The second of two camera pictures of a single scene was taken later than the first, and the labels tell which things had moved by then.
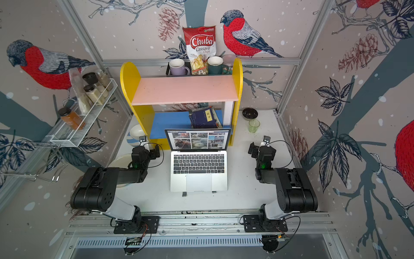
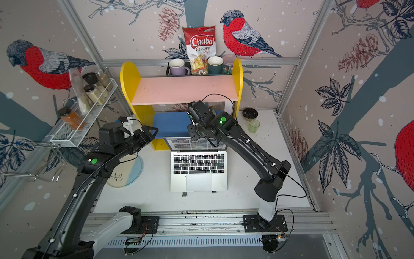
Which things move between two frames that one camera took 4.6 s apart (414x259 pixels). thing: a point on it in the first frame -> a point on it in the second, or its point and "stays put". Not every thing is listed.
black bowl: (249, 113) stays put
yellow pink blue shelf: (142, 92) stays put
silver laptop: (198, 159) stays put
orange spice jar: (71, 118) stays put
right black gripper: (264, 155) -> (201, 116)
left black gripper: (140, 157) -> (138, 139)
